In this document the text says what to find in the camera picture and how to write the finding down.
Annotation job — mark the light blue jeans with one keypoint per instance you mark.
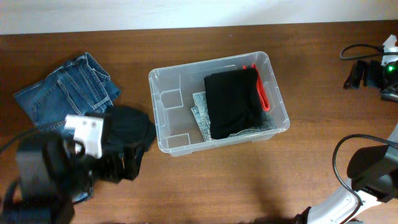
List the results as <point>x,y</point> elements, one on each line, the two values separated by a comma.
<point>200,112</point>

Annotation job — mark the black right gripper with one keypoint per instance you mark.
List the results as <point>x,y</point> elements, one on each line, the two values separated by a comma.
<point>371,65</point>

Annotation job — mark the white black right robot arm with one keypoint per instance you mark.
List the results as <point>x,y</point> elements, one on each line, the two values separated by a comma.
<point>372,171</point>

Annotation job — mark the dark blue folded jeans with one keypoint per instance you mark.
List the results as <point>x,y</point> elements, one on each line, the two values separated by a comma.
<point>77,87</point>

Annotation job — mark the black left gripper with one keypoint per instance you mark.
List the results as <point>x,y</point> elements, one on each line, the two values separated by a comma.
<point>132,163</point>

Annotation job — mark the clear plastic storage bin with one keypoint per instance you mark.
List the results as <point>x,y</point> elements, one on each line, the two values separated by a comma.
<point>172,90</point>

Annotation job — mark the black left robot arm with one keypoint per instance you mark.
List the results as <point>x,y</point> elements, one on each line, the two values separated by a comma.
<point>53,179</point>

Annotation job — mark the black red garment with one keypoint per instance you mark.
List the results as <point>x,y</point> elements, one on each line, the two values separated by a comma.
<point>233,102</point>

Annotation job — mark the medium blue denim garment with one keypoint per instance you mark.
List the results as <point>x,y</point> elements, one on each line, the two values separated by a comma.
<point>84,195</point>

